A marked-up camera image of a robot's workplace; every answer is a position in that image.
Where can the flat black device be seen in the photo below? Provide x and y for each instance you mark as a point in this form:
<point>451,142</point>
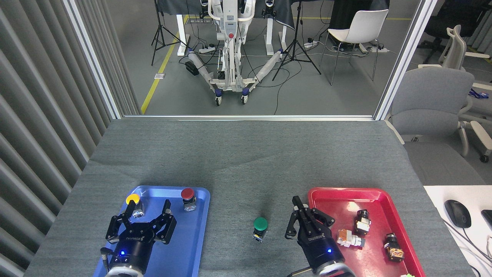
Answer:
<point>488,217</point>

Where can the silver frame post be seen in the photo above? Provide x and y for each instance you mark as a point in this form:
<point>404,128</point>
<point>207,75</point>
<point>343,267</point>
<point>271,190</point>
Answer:
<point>92,57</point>
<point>403,57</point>

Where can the black computer mouse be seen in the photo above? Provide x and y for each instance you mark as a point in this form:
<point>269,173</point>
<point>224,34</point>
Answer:
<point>457,213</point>

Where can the black office chair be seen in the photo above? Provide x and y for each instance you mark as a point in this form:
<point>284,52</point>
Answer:
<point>446,23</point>

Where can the grey floor outlet plate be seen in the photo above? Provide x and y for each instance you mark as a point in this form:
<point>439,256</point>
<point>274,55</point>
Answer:
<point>159,76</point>

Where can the white desk with black cloth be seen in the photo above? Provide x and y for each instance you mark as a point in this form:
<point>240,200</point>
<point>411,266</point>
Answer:
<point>284,15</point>

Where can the black tripod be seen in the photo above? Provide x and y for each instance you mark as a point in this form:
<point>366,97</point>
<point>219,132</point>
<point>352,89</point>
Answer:
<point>158,34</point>
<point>295,46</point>

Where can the white chair frame with armrest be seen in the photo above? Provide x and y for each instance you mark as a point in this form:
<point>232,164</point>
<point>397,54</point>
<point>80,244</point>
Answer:
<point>482,134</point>

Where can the blue plastic tray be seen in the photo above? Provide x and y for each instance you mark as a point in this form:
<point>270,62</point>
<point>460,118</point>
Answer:
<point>184,238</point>

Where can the silver frame rail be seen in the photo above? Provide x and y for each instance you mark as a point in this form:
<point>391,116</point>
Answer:
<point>250,117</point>

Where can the black power adapter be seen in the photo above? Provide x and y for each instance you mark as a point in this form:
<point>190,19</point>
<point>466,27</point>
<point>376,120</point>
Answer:
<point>191,68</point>

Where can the white power strip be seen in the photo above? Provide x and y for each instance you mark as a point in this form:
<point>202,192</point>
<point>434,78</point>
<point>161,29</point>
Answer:
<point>206,49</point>
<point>378,49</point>
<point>310,44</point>

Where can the yellow push button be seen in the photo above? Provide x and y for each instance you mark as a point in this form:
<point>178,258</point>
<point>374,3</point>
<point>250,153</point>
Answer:
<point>134,197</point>

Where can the grey ribbed partition panel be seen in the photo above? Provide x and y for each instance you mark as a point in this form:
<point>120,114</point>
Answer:
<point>38,115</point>

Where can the black switch with white base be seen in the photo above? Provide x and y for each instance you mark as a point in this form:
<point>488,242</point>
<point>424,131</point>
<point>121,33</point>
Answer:
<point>362,221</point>

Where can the grey office chair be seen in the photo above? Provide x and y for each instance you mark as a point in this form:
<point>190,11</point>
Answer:
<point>430,100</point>

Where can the white office chair with headrest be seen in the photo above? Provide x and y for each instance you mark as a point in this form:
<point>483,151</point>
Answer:
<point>457,46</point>

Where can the white chair with metal legs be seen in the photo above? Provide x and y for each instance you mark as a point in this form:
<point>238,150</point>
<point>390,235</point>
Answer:
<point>361,29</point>

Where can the green push button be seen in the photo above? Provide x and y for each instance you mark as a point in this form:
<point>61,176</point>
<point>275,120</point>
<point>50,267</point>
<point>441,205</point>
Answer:
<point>260,223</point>

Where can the red plastic tray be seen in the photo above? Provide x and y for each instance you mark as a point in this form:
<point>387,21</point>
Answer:
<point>338,215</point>

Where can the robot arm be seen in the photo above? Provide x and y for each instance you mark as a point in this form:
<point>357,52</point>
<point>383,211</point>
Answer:
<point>123,273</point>
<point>334,271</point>

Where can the white side table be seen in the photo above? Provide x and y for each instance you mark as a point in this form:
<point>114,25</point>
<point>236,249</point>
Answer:
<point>476,196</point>

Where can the red push button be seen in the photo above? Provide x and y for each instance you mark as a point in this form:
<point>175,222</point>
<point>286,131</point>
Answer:
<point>187,193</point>

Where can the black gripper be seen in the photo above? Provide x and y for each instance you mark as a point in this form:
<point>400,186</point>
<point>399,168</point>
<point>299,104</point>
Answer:
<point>132,250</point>
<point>321,250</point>

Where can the white stand on wheels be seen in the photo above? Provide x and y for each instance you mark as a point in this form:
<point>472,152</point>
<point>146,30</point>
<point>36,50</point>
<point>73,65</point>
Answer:
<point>230,23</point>

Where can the black switch with orange base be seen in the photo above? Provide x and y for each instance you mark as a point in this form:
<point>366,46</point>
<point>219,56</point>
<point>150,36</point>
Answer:
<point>394,248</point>

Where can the white and orange switch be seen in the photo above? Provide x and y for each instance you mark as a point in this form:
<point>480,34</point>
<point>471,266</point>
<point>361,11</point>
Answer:
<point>348,238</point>

